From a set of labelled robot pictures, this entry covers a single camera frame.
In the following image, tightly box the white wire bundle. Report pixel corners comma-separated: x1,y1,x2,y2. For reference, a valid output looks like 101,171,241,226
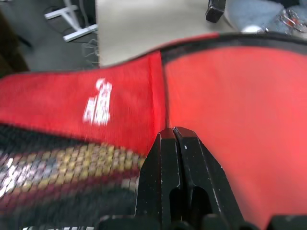
81,38,100,67

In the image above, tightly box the red table tennis paddle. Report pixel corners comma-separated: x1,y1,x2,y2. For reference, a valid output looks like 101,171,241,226
0,46,307,230

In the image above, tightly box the clear plastic bag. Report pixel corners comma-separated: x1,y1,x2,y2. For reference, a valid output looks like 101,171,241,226
225,0,307,40

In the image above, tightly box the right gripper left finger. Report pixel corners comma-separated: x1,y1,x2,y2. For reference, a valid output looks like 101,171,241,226
134,127,184,223

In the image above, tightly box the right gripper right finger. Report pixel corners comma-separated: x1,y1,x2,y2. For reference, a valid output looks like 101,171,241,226
174,126,245,223

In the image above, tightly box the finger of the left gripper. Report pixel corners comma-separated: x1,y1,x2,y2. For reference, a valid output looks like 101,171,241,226
205,0,227,23

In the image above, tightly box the white furniture frame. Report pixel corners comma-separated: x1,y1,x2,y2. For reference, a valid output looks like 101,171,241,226
44,4,98,43

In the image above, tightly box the black red paddle case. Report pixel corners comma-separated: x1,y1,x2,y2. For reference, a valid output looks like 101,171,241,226
0,31,307,230

